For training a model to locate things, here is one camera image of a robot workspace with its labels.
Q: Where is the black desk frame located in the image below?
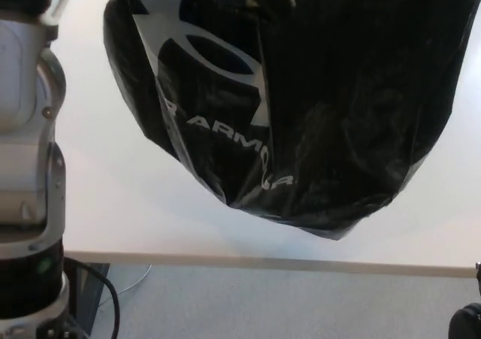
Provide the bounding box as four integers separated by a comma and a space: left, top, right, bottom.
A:
63, 262, 110, 339

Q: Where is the black printed plastic shopping bag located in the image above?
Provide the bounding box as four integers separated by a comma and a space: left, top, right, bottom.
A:
93, 0, 481, 242

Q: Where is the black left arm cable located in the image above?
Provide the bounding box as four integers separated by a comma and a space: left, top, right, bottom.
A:
63, 255, 123, 339

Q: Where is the thin grey floor wire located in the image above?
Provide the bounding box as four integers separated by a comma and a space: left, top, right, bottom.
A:
119, 264, 153, 292

